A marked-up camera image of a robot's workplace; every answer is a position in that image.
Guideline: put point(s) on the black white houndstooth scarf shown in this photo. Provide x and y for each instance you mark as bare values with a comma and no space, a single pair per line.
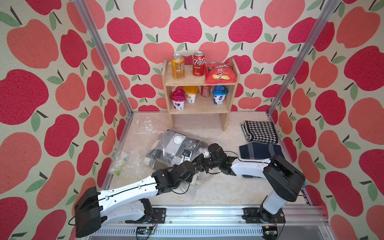
260,132

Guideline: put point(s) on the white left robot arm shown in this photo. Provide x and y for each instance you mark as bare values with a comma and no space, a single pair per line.
92,207

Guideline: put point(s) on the red chips bag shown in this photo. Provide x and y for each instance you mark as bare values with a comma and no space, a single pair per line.
219,74

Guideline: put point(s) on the red cola can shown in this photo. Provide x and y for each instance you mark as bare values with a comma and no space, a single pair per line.
198,64

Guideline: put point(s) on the yellow lid cup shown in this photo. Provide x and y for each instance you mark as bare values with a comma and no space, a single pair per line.
191,93

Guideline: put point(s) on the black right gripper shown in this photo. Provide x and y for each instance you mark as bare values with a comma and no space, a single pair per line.
205,169

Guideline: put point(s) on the clear plastic vacuum bag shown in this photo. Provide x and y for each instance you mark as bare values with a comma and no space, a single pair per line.
151,146

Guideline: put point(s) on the aluminium frame post right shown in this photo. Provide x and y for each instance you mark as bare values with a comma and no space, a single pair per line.
319,25

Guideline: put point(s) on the navy blue plaid scarf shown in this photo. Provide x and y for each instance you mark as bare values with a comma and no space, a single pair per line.
258,151

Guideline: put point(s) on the black grey striped scarf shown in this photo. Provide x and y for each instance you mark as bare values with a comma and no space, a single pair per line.
173,148

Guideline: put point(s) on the wooden two-tier shelf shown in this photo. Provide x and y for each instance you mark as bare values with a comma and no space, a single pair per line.
202,105

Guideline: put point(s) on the aluminium frame post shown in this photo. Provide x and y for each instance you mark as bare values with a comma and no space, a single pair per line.
90,24
319,25

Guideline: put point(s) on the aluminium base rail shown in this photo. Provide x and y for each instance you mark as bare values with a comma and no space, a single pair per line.
222,223

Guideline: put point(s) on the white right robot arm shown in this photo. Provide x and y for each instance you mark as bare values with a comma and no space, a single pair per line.
286,180

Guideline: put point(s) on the pink lid cup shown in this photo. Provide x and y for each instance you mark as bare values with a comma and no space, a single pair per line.
178,98

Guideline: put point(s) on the aluminium frame post left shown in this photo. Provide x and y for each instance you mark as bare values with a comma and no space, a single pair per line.
90,24

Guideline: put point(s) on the orange drink can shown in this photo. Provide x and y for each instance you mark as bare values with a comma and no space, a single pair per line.
178,66

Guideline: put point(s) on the small red can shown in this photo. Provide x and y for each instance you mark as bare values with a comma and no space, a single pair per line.
205,91

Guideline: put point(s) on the blue lid cup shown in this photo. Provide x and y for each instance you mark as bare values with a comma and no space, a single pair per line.
219,93

